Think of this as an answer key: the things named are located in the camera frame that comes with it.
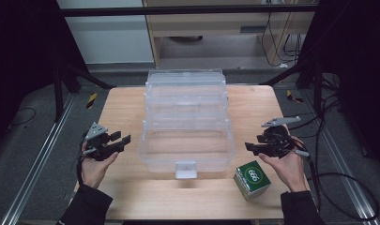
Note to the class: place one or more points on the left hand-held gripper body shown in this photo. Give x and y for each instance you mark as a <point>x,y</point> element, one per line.
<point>98,146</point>

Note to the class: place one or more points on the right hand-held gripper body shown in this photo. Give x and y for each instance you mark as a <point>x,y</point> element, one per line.
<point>276,143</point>

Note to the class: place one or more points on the green cardboard box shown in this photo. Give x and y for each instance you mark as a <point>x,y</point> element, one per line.
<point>251,179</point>

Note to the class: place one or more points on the clear plastic storage box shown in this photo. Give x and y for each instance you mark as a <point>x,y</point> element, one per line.
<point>186,146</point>

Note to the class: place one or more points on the person's left hand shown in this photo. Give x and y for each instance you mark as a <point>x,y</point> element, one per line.
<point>95,172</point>

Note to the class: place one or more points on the person's right hand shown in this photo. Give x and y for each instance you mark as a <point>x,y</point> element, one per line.
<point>291,172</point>

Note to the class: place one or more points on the yellow black tape piece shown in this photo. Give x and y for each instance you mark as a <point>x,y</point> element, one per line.
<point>292,96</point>
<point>91,100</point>

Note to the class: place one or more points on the black metal stand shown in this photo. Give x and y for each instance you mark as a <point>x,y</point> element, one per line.
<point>57,93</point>
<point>317,90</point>

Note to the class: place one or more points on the white plug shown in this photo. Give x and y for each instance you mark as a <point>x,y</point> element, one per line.
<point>283,66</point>

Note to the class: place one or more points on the white cabinet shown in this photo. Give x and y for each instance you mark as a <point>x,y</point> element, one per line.
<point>109,37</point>

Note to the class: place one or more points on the black curtain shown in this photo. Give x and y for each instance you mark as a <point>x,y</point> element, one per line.
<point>18,62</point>
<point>359,62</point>

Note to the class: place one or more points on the beige wooden desk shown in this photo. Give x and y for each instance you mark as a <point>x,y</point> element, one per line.
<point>209,23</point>

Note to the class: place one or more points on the aluminium floor rail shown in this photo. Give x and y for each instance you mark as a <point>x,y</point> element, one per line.
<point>37,162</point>
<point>341,162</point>

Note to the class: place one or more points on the black horizontal frame bar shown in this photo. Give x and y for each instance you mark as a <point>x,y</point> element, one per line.
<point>178,11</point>

